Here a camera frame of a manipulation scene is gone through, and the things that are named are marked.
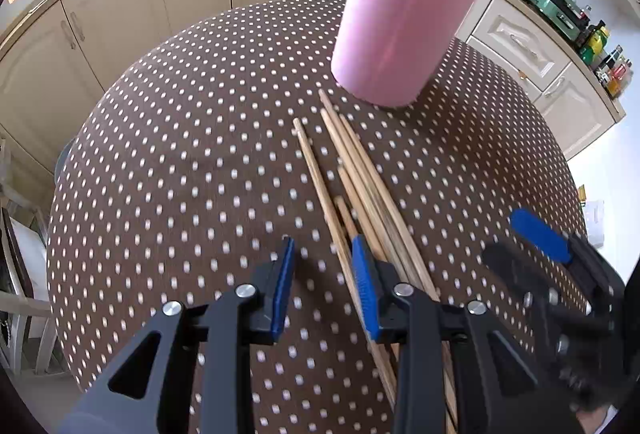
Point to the group of sauce bottles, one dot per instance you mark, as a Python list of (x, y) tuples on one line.
[(595, 49)]

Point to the bunch of wooden chopsticks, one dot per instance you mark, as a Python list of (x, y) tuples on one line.
[(361, 164)]

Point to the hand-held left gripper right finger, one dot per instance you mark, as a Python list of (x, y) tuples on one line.
[(364, 286)]

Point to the pink cup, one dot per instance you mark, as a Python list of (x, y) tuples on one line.
[(395, 29)]

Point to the round table polka dot cloth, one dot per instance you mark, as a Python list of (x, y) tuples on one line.
[(190, 174)]

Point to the light wooden chopstick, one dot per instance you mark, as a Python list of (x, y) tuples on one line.
[(320, 184)]

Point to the person's right hand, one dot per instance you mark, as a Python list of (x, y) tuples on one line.
[(597, 421)]

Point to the green electric cooker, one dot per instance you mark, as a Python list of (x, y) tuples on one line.
[(560, 2)]

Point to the dark sauce bottle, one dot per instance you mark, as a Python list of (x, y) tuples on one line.
[(610, 64)]

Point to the white metal rack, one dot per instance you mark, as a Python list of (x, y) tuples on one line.
[(22, 274)]

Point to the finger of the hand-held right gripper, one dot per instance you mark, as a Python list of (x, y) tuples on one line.
[(510, 264), (540, 231)]

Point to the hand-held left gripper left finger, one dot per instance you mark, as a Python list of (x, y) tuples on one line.
[(281, 289)]

